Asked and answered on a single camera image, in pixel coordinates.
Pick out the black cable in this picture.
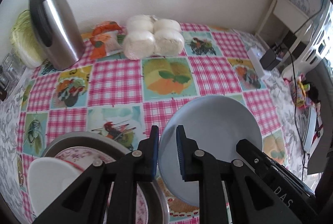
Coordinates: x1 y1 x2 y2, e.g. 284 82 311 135
275 2 326 175

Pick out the floral pink rimmed plate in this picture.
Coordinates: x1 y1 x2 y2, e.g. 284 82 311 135
55 146 148 223

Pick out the light blue round bowl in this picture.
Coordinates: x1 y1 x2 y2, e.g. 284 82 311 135
158 95 262 206

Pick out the red patterned small bowl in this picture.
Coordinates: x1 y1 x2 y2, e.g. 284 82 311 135
59 159 85 172

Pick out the clear glass cup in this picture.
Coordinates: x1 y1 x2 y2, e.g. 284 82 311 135
1 49 26 90

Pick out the white power strip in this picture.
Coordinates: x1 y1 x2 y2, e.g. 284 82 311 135
247 48 271 80

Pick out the napa cabbage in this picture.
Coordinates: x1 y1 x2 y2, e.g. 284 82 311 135
10 10 47 68

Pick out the bag of white buns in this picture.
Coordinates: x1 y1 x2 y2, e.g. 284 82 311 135
122 14 185 60

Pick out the large steel round tray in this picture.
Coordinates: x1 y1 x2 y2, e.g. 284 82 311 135
42 132 169 223

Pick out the black power adapter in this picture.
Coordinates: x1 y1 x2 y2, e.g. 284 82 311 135
260 49 282 71

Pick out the grey floral cloth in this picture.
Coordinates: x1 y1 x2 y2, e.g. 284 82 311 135
1 68 33 223

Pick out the white shelf unit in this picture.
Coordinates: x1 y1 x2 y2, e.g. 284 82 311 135
255 0 332 79

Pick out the white square bowl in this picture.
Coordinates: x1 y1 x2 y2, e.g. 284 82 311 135
27 157 82 216

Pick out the pink checkered tablecloth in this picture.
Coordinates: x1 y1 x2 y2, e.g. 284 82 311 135
17 24 290 222

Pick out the orange snack packet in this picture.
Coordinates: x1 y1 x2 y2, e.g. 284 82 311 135
90 21 122 60

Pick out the steel thermos jug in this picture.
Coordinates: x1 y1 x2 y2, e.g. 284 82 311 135
29 0 86 70

